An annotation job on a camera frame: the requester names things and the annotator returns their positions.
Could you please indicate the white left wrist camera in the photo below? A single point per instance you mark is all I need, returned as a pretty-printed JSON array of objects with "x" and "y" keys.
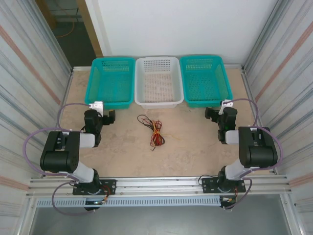
[{"x": 97, "y": 105}]

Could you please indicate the teal plastic basket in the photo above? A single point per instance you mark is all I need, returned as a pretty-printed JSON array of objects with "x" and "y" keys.
[
  {"x": 110, "y": 83},
  {"x": 205, "y": 80}
]

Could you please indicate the brown wooden board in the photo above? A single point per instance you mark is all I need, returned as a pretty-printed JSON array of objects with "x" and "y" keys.
[{"x": 47, "y": 12}]

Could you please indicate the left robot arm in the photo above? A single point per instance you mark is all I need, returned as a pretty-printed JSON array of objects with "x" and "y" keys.
[{"x": 56, "y": 159}]

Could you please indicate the base wiring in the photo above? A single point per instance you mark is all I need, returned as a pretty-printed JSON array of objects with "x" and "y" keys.
[
  {"x": 236, "y": 193},
  {"x": 106, "y": 189}
]

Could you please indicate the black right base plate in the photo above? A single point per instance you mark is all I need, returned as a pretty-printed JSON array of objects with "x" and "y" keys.
[{"x": 207, "y": 184}]

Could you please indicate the wooden door frame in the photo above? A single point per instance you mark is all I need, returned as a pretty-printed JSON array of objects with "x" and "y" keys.
[{"x": 90, "y": 29}]

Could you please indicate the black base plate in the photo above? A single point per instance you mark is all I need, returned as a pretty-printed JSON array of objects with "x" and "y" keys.
[
  {"x": 110, "y": 187},
  {"x": 207, "y": 184}
]

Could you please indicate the right base wiring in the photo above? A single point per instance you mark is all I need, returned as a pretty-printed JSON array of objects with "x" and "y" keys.
[{"x": 236, "y": 193}]

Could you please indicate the aluminium mounting rail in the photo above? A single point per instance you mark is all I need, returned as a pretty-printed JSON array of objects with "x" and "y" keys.
[{"x": 159, "y": 186}]

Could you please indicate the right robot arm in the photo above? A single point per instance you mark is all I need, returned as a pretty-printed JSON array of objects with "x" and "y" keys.
[{"x": 259, "y": 154}]

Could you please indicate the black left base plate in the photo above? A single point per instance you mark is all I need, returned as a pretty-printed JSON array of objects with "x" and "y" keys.
[{"x": 110, "y": 187}]

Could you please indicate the left base wiring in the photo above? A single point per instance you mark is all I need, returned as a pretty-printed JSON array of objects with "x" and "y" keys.
[{"x": 106, "y": 189}]

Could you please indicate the white plastic basket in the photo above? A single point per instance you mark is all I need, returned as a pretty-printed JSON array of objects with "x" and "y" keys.
[{"x": 159, "y": 83}]

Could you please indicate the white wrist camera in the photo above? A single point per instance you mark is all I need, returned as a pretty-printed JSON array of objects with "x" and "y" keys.
[
  {"x": 227, "y": 102},
  {"x": 97, "y": 105}
]

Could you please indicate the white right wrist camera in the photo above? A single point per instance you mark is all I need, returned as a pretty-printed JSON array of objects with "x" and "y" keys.
[{"x": 227, "y": 102}]

